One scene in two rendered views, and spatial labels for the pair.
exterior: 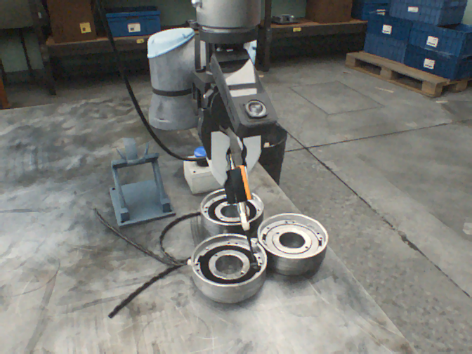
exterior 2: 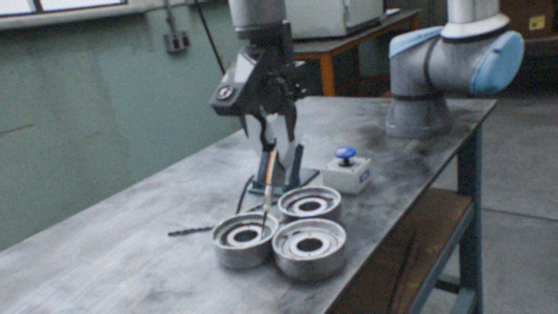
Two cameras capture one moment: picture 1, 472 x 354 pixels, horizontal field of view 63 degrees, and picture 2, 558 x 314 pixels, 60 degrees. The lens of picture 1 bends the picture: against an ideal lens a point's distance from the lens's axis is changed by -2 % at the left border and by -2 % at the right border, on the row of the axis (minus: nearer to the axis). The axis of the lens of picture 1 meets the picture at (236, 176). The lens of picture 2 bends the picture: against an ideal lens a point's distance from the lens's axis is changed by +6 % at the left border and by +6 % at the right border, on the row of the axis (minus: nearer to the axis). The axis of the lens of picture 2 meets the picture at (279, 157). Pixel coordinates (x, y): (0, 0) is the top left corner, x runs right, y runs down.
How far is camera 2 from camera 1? 0.57 m
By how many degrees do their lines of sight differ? 52
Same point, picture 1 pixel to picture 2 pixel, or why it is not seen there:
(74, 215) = (240, 175)
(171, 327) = (180, 257)
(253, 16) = (255, 16)
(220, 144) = (253, 126)
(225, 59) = (244, 52)
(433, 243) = not seen: outside the picture
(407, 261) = not seen: outside the picture
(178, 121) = (401, 128)
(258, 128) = (218, 107)
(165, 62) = (396, 64)
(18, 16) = not seen: hidden behind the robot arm
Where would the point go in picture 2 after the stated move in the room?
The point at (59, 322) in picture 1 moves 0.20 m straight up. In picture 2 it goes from (151, 225) to (122, 121)
